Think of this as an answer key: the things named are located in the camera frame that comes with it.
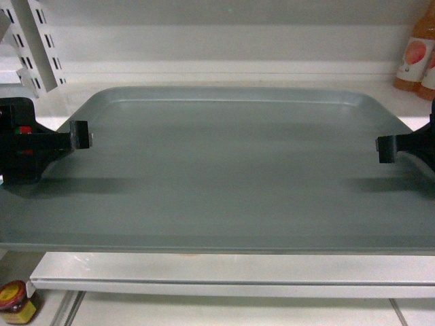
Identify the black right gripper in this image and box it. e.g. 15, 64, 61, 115
376, 101, 434, 164

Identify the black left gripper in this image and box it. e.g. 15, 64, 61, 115
1, 97, 93, 185

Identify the grey rectangular serving tray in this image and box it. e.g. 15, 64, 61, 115
1, 87, 434, 255

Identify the orange juice bottle top middle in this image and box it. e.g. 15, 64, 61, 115
417, 50, 435, 101

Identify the orange juice bottle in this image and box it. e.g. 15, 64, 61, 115
393, 1, 434, 92
417, 50, 435, 101

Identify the orange juice bottle top left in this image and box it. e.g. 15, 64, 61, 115
393, 1, 434, 92

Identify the white slotted shelf upright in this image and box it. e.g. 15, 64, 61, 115
1, 1, 67, 98

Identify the white middle shelf board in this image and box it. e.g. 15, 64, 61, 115
30, 252, 434, 299

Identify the red lid sauce jar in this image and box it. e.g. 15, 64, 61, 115
1, 280, 42, 325

